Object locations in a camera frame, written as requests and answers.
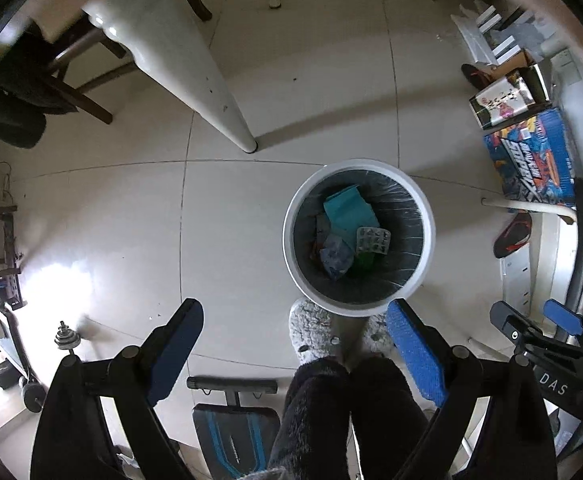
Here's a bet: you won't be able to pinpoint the silver pill blister pack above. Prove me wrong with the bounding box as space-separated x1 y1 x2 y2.
355 226 391 256

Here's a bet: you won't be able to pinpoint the white round trash bin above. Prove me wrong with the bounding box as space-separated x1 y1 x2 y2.
283 159 436 318

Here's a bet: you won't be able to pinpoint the chrome dumbbell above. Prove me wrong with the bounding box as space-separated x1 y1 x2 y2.
19 321 81 414

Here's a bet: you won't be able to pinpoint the red black sandal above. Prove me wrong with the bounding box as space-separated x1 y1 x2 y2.
493 212 532 259

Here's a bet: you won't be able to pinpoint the white table leg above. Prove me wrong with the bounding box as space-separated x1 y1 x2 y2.
481 197 577 224
83 0 258 153

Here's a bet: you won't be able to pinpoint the right grey fuzzy slipper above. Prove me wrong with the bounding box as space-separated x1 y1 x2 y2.
357 313 395 359

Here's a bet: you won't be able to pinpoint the grey fuzzy slipper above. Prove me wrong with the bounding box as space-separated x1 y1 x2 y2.
357 313 395 359
288 299 342 365

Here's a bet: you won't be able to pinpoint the colourful blue toy box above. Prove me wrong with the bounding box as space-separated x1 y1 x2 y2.
483 108 575 206

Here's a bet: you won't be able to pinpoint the black blue weight bench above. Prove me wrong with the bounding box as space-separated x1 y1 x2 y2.
186 376 281 479

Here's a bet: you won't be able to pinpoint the person's dark trouser legs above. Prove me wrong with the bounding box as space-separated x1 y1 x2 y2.
269 356 428 479

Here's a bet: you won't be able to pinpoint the left grey fuzzy slipper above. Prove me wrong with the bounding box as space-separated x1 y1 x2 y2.
288 299 342 365

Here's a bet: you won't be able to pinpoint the teal cardboard box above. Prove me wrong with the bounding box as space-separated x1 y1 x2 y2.
323 185 379 250

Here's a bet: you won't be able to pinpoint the dark wooden chair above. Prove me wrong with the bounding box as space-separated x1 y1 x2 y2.
31 24 138 126

